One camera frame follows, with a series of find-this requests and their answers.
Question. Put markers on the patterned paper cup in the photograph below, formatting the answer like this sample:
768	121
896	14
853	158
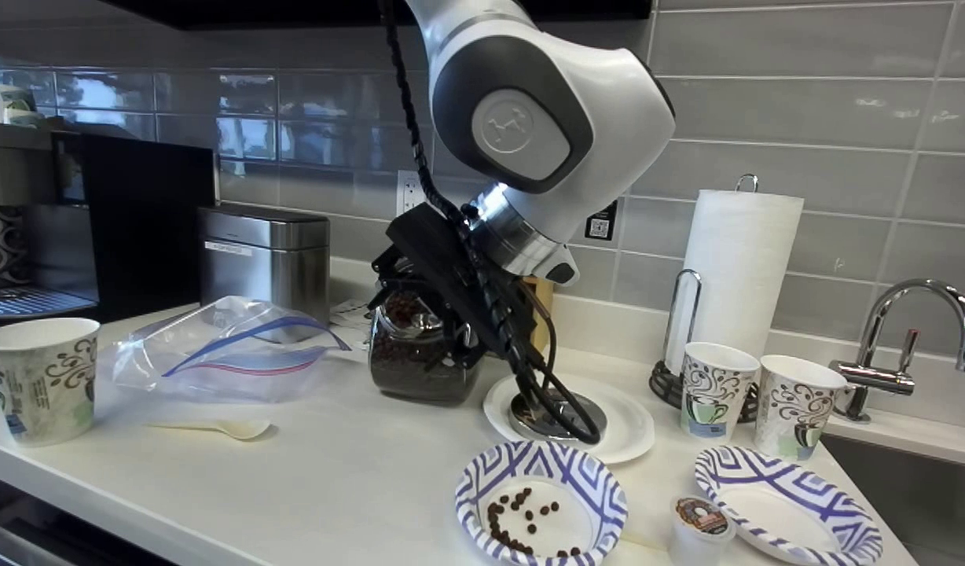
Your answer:
718	389
799	404
43	380

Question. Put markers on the white plastic spoon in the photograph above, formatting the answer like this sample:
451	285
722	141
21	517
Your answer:
214	426

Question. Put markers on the round metal jar lid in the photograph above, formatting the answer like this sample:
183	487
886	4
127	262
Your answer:
533	419

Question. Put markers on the dark kitchen sink basin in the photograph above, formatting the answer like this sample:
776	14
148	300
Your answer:
911	497

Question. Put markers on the glass jar of coffee beans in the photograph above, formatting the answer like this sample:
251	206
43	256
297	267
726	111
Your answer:
419	365

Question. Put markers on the dark overhead cabinet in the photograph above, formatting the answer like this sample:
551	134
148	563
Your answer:
262	7

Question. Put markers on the patterned bowl with coffee beans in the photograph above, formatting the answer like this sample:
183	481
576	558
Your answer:
542	474

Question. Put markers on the white paper towel roll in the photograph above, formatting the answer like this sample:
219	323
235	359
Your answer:
738	273

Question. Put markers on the empty blue patterned paper bowl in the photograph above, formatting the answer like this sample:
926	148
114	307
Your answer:
783	514

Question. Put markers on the chrome kitchen faucet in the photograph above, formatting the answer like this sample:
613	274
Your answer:
899	372

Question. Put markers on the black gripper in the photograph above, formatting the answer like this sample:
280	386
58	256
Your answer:
430	254

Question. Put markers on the white wall outlet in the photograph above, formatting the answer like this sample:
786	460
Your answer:
406	200

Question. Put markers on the black coffee machine with screen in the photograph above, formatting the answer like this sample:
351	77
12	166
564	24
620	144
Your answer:
137	222

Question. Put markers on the stainless steel countertop bin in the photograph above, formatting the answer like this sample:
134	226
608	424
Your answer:
267	256

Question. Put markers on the small white coffee pod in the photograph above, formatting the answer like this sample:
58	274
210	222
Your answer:
704	528

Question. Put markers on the plain white paper plate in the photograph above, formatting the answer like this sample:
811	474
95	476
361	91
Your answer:
628	426

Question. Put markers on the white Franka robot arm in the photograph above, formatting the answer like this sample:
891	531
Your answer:
587	127

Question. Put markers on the metal paper towel holder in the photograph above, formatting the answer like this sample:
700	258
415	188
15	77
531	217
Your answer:
683	317

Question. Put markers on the small black wall tag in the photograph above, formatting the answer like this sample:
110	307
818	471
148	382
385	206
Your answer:
603	222

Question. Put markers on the clear plastic zip bag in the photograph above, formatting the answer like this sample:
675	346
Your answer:
225	350

